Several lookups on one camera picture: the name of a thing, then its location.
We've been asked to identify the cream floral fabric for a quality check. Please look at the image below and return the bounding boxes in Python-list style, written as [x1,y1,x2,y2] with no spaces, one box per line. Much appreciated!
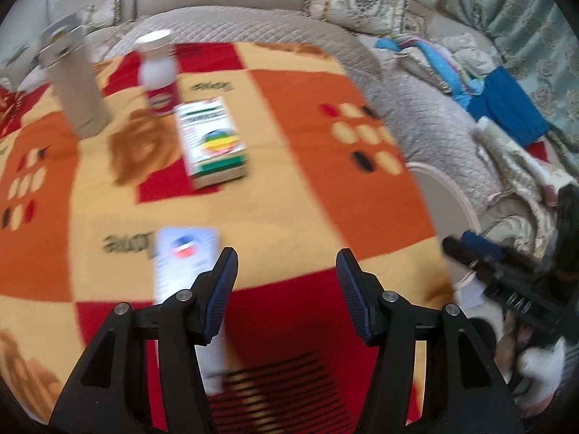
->
[473,116,571,255]

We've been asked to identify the white crumpled clothes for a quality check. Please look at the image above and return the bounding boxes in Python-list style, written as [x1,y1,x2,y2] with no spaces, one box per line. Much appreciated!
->
[442,33,499,78]

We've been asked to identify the white thermos bottle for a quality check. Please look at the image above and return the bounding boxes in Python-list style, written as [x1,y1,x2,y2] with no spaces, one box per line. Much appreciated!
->
[37,13,113,139]

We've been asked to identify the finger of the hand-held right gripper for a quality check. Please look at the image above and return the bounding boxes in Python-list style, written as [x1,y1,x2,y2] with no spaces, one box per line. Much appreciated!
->
[461,230,508,261]
[442,236,493,282]

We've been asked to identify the orange red printed blanket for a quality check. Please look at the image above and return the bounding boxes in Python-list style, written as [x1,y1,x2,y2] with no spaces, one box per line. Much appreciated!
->
[0,42,458,434]

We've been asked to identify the grey quilted sofa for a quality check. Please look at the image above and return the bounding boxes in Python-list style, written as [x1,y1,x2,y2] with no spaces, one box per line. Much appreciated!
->
[0,0,579,281]

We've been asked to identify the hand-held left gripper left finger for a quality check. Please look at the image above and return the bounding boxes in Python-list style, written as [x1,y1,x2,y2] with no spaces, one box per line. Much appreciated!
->
[47,246,240,434]

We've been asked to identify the white box red-blue logo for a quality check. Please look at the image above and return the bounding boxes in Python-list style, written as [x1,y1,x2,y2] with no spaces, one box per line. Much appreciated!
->
[151,227,227,397]

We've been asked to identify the white pill bottle red label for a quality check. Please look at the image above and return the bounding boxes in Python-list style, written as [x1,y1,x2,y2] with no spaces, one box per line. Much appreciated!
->
[136,29,181,119]

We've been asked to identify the green medicine box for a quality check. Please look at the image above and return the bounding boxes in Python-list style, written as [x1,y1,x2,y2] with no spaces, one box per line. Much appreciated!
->
[174,96,250,191]

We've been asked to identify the blue folded cloth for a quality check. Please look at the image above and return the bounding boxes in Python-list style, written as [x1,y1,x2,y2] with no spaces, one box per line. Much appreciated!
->
[466,65,551,148]

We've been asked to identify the small patterned cushion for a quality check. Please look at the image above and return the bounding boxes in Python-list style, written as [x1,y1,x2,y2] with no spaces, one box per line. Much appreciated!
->
[84,0,124,33]

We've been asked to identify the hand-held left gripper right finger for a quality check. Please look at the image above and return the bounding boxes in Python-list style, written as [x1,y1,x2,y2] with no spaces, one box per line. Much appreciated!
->
[335,248,528,434]

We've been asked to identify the person's right hand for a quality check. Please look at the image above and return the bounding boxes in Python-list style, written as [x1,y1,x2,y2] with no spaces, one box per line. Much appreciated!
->
[495,316,569,417]

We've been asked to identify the white round table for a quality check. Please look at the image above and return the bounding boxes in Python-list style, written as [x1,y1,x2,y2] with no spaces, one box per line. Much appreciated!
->
[405,161,483,291]

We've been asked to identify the blue striped cloth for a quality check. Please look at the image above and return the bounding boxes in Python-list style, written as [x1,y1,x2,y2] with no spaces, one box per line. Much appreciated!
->
[375,31,477,106]

